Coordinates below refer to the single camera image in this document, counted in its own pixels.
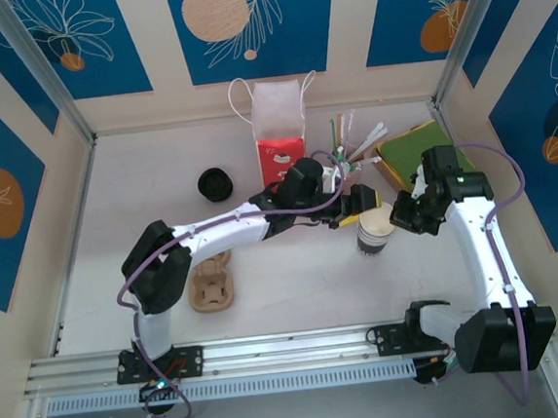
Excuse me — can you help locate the paper coffee cup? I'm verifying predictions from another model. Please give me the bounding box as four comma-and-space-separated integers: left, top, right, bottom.
354, 206, 399, 259

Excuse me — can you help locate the red white paper gift bag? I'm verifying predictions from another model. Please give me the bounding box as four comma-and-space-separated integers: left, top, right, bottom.
227, 70, 327, 197

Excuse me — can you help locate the brown pulp cup carrier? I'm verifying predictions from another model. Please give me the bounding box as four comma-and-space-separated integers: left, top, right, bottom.
184, 249, 239, 317

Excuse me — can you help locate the pink straw holder cup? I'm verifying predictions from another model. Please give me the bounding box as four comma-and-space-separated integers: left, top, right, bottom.
341, 162, 365, 190

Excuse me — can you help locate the green plastic stirrer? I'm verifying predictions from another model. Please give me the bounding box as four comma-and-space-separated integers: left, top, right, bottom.
327, 118, 343, 165

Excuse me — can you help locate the black cup lid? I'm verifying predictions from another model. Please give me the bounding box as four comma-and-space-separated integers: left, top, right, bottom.
195, 164, 238, 206

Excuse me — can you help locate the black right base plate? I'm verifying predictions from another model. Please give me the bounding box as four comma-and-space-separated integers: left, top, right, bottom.
369, 322, 420, 359

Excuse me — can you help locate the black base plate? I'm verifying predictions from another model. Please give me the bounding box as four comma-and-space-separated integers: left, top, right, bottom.
369, 322, 420, 359
113, 342, 206, 386

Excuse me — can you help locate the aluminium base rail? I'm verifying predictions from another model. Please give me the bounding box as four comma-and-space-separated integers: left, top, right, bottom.
19, 304, 558, 401

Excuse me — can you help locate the aluminium frame post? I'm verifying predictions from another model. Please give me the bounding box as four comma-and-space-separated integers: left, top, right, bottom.
0, 0, 98, 152
422, 0, 533, 108

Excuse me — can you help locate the white slotted cable duct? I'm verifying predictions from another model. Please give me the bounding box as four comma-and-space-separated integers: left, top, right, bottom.
45, 359, 419, 417

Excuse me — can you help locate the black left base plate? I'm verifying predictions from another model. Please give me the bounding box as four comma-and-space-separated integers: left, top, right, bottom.
113, 342, 206, 386

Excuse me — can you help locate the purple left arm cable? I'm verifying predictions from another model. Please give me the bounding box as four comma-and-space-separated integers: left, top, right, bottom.
103, 147, 375, 418

